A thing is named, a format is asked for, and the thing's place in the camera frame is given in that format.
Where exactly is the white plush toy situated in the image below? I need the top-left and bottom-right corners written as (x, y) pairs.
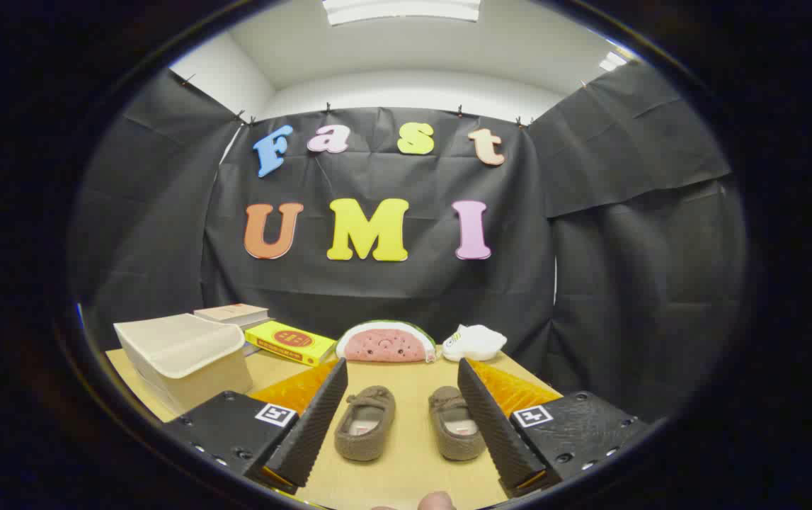
top-left (441, 324), bottom-right (508, 363)

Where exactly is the watermelon plush toy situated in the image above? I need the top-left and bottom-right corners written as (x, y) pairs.
top-left (335, 320), bottom-right (438, 364)

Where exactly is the brown fuzzy shoe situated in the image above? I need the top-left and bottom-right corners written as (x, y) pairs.
top-left (428, 385), bottom-right (486, 462)
top-left (333, 385), bottom-right (396, 463)

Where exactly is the yellow book with red label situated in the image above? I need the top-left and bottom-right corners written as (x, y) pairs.
top-left (244, 320), bottom-right (338, 367)

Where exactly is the black backdrop cloth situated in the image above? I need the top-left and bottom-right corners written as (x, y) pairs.
top-left (69, 60), bottom-right (746, 426)

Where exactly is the cream fabric storage box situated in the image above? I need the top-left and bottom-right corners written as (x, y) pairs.
top-left (113, 314), bottom-right (254, 415)

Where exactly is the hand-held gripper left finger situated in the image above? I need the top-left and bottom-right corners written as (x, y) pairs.
top-left (161, 358), bottom-right (350, 495)

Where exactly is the beige cover book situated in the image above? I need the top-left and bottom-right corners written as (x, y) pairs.
top-left (193, 303), bottom-right (270, 327)

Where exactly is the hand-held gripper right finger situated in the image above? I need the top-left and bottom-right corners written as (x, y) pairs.
top-left (457, 358), bottom-right (651, 498)

